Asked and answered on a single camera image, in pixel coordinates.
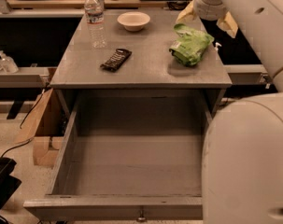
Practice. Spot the open grey top drawer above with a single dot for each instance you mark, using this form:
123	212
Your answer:
127	151

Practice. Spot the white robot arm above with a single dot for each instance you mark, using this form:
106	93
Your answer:
242	161

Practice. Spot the dark chocolate snack bar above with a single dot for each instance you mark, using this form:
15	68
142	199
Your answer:
116	60

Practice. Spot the brown cardboard box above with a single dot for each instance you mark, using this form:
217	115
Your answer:
41	128

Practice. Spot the green rice chip bag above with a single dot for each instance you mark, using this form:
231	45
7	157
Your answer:
190	45

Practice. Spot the grey wooden cabinet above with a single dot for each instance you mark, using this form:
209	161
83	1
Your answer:
150	65

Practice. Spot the clear plastic water bottle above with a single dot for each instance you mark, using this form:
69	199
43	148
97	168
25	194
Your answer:
95	20

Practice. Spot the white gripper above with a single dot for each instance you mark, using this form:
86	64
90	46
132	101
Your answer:
208	10

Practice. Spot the small white spray bottle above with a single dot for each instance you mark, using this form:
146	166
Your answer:
217	46

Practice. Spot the white ceramic bowl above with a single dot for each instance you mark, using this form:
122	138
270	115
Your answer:
133	21

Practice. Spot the metal drawer knob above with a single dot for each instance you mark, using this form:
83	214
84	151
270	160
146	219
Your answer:
141	218

